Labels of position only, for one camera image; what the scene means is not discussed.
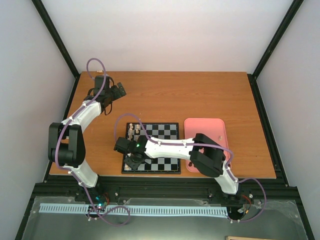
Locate black aluminium frame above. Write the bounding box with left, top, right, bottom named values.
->
left=15, top=0, right=315, bottom=240

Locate left green circuit board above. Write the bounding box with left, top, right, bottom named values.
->
left=95, top=192, right=110, bottom=213

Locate right circuit board connector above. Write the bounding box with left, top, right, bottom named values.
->
left=237, top=194, right=252, bottom=216

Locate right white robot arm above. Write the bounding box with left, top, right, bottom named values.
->
left=114, top=133, right=239, bottom=195

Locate black and silver chessboard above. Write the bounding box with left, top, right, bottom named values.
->
left=121, top=122, right=181, bottom=175

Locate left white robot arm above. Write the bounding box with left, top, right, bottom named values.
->
left=48, top=75, right=126, bottom=202

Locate light blue slotted cable duct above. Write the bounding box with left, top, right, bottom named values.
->
left=38, top=203, right=228, bottom=218

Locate pink plastic tray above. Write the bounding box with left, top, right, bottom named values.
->
left=183, top=117, right=232, bottom=174

